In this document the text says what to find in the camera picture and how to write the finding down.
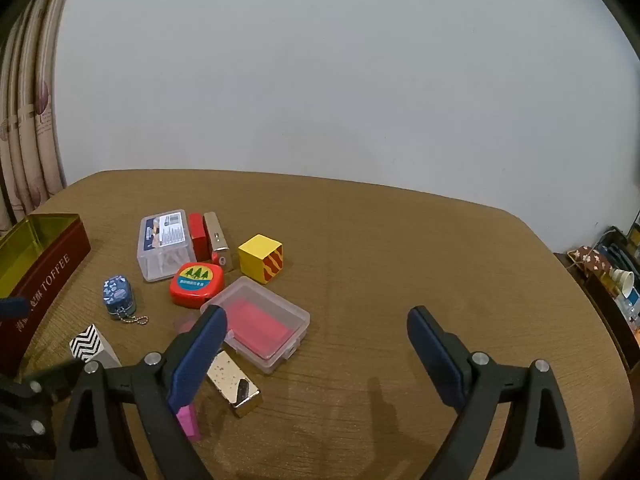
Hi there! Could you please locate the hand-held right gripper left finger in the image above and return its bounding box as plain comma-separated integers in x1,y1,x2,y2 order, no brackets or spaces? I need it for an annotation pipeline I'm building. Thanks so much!
52,305,228,480

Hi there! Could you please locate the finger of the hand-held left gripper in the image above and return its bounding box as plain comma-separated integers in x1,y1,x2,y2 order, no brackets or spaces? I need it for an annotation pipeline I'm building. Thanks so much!
0,297,29,320
0,360,85,433

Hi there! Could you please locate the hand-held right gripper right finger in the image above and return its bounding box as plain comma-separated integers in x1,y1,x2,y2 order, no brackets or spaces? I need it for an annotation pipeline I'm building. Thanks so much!
406,305,581,480

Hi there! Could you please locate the dark red tin box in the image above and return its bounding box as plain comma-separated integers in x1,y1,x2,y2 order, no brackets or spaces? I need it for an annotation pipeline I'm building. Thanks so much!
0,212,92,377

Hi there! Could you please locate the shiny gold block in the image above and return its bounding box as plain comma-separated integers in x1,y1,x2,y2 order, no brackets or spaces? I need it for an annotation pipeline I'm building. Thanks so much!
205,350,264,419

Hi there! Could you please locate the pink block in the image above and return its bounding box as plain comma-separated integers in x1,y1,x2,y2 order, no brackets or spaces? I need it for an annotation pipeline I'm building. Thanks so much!
175,402,202,442

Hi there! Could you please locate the red tape measure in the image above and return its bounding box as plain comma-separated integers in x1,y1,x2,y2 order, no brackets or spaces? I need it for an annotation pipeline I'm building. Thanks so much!
168,262,225,310

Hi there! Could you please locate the clear case with pink pad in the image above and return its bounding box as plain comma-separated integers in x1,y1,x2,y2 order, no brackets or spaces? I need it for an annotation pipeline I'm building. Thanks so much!
200,275,310,375

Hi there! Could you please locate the black white zigzag block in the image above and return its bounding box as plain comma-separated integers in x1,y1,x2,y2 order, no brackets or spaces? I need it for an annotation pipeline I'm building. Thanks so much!
68,323,123,369

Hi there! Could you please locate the small blue keychain tin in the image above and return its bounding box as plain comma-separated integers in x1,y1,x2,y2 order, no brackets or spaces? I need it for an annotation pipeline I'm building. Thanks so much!
102,274,150,327

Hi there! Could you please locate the yellow striped cube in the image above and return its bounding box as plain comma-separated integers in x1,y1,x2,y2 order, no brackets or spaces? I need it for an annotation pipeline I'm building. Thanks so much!
238,233,285,285

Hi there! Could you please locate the clear labelled plastic box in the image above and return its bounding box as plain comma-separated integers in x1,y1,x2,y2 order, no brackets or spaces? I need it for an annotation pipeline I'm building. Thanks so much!
137,209,197,282

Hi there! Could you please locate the silver rectangular block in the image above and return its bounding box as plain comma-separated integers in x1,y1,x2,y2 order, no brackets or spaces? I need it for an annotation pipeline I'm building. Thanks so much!
203,211,234,274

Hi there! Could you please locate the red rectangular block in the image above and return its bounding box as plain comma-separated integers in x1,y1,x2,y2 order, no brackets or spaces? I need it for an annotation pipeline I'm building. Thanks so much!
188,212,210,264

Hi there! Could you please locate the brown tablecloth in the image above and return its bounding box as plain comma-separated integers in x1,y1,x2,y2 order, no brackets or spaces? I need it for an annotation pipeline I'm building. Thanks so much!
0,169,636,480

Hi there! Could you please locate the brown patterned pouch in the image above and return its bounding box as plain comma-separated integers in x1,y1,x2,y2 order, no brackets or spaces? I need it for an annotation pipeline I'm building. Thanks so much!
570,245,614,277

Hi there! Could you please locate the patterned beige curtain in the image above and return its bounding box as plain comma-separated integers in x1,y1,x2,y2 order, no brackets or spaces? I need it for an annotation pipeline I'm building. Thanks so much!
0,0,81,233

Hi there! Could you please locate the white paper cup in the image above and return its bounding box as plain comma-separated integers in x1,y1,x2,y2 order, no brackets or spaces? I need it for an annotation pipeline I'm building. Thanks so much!
608,267,635,297

